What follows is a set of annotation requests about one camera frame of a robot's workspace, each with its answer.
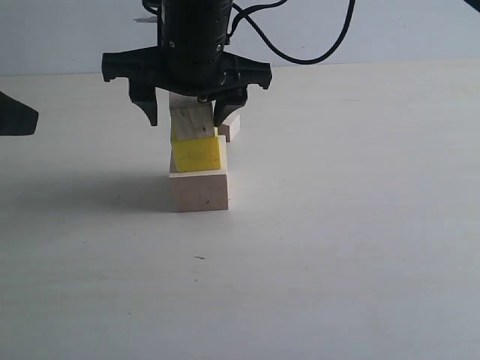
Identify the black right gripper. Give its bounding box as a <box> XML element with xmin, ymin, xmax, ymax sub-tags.
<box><xmin>101</xmin><ymin>0</ymin><xmax>272</xmax><ymax>127</ymax></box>

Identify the medium bare wooden cube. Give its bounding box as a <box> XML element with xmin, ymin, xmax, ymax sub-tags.
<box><xmin>169</xmin><ymin>92</ymin><xmax>215</xmax><ymax>140</ymax></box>

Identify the yellow painted cube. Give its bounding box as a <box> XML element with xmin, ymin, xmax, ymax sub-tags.
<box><xmin>171</xmin><ymin>127</ymin><xmax>221</xmax><ymax>173</ymax></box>

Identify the large pale wooden cube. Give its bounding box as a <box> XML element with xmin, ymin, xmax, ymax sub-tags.
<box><xmin>169</xmin><ymin>135</ymin><xmax>230</xmax><ymax>212</ymax></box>

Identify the small pale wooden cube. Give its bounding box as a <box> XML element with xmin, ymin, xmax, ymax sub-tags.
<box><xmin>217</xmin><ymin>113</ymin><xmax>241</xmax><ymax>143</ymax></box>

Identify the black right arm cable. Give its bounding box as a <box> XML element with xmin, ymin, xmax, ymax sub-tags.
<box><xmin>228</xmin><ymin>0</ymin><xmax>356</xmax><ymax>64</ymax></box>

